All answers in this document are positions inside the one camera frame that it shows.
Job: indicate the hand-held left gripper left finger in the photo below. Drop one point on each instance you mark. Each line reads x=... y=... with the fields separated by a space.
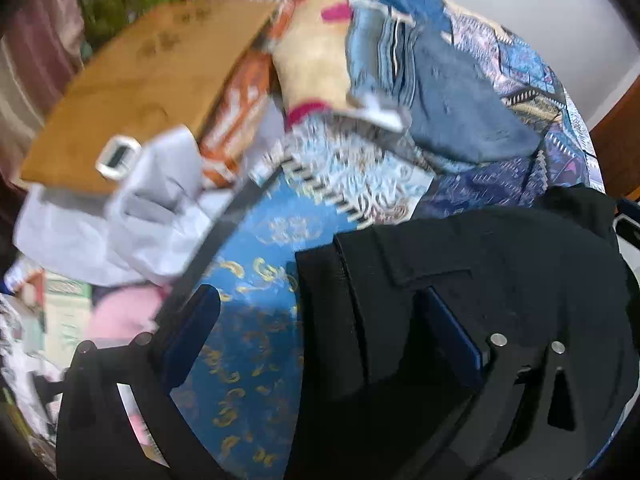
x=192 y=330

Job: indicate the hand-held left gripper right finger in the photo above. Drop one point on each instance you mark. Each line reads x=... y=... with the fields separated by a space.
x=450 y=340

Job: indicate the black pants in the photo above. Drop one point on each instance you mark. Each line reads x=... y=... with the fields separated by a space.
x=400 y=250

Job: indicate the pink cloth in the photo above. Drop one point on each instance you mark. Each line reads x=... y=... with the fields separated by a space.
x=125 y=315

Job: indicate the white cloth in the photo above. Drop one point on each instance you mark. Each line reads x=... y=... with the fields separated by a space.
x=150 y=210

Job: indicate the blue patchwork blanket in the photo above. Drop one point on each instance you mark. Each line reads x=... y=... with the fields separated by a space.
x=380 y=180

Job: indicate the white digital timer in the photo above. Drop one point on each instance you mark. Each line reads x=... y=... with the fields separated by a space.
x=117 y=157

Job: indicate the orange striped cloth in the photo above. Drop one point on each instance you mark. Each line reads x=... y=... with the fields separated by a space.
x=235 y=120

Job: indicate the folded blue jeans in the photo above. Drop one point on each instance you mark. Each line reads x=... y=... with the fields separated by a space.
x=450 y=95

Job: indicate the wooden lap desk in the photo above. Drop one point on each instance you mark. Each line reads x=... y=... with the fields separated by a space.
x=150 y=70

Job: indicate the cream floral bedsheet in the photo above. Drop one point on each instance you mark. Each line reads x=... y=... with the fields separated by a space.
x=310 y=60

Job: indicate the striped pink curtain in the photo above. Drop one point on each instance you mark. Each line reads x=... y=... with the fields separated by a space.
x=35 y=60

